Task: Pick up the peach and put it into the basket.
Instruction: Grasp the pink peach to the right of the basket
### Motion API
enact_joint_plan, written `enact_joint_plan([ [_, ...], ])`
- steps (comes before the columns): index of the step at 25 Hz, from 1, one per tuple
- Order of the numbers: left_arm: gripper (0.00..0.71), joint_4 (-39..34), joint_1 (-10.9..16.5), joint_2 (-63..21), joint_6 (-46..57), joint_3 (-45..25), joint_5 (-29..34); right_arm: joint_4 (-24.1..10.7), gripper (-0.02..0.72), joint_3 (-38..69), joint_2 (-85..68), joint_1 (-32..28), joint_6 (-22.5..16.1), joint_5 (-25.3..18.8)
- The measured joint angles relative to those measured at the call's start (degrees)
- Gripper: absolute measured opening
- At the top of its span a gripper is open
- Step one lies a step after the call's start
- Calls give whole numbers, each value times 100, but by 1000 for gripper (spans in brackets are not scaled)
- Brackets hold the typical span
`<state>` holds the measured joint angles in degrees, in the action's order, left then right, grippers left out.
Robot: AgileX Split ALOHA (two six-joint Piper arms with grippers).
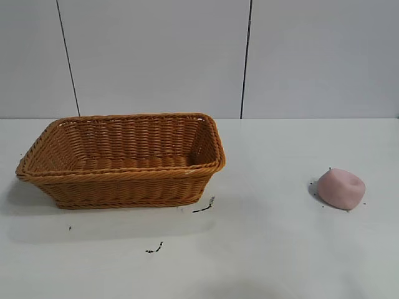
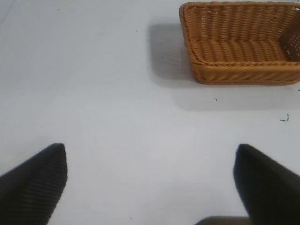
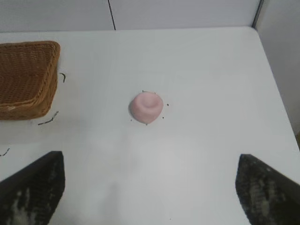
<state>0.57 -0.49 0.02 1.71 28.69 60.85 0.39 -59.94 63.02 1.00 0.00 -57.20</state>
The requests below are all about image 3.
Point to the pink peach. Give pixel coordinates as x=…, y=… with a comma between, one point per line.
x=146, y=107

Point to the brown wicker basket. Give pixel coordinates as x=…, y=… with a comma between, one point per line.
x=25, y=79

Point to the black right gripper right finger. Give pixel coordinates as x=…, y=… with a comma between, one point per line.
x=264, y=192

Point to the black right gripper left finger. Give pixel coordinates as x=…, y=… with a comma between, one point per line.
x=35, y=187

